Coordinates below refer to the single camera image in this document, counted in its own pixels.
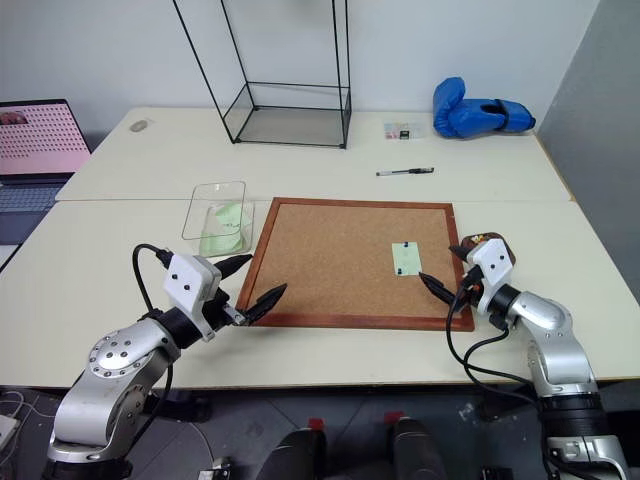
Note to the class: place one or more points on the brown bowl of pins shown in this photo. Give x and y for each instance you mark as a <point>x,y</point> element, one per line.
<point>475,237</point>

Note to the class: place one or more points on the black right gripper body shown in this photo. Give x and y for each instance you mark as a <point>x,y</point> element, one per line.
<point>472,290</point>

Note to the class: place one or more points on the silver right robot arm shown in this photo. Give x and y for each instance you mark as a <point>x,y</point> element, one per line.
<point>560,345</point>

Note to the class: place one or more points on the black ballpoint pen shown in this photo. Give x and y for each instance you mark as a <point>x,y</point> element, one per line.
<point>405,172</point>

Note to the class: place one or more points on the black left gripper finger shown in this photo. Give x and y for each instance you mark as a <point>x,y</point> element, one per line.
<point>234,263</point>
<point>262,305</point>

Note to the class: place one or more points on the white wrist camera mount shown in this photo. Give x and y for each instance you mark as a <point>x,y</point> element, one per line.
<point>189,280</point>
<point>492,265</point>

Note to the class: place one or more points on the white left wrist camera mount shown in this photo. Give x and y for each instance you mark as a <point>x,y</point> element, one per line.
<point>189,280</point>

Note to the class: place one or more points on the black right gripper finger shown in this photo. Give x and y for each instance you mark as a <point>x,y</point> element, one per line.
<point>439,289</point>
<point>461,253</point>

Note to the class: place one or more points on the white box on floor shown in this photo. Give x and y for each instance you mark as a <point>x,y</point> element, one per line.
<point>6,430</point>

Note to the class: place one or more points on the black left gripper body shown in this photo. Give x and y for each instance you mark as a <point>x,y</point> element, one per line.
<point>216,309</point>

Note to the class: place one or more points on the dark rounded shape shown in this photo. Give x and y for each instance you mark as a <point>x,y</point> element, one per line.
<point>295,455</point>
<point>417,450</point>

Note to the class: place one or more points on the wood-framed cork board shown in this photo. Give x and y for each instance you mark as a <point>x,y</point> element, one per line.
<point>325,260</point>

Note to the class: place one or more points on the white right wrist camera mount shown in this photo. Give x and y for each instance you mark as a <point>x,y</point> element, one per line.
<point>492,265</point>

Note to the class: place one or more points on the open laptop pink screen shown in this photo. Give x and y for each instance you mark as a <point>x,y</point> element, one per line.
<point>35,140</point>

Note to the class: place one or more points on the pale green paper note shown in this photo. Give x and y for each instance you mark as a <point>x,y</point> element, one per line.
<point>406,259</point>

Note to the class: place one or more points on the small printed card packet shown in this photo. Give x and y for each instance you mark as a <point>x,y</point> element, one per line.
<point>402,130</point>

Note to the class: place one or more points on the blue boxing glove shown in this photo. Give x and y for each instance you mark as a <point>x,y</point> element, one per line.
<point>475,115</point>

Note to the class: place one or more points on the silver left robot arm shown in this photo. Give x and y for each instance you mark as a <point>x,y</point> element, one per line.
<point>112,365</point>

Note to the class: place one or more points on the clear plastic container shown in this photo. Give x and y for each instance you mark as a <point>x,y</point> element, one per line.
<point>220,192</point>

